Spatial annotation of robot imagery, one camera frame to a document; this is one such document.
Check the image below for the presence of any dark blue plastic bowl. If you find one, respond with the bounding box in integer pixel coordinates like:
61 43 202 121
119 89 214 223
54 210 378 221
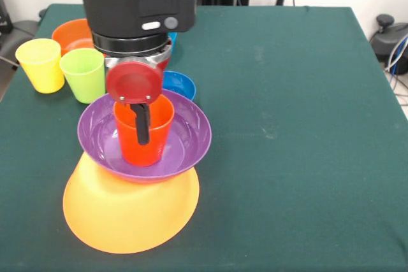
162 71 197 102

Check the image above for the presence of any light blue plastic bowl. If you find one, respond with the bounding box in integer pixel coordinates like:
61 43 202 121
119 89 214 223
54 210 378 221
167 32 178 59

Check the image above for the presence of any orange-red plastic bowl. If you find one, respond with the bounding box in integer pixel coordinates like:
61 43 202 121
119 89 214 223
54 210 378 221
51 18 96 57

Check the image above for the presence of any red plastic cup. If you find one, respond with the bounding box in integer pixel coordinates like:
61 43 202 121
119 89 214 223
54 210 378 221
113 94 175 168

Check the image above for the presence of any large yellow plastic bowl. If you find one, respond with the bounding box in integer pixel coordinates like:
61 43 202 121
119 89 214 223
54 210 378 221
62 152 201 255

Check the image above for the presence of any yellow plastic cup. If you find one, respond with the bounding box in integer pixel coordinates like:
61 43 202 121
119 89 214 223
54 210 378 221
15 38 66 94

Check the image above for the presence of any green plastic cup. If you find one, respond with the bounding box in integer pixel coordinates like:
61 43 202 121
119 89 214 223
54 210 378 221
59 47 108 104

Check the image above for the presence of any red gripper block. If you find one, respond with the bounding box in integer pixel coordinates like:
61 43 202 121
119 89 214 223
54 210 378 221
105 38 173 147

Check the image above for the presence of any purple plastic bowl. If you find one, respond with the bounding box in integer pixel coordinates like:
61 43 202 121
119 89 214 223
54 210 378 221
76 89 213 184

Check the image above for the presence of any dark green tablecloth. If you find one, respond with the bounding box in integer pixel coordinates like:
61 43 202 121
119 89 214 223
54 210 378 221
0 3 408 272

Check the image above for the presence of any tangle of floor cables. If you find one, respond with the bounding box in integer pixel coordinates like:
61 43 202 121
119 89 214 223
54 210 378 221
384 36 408 107

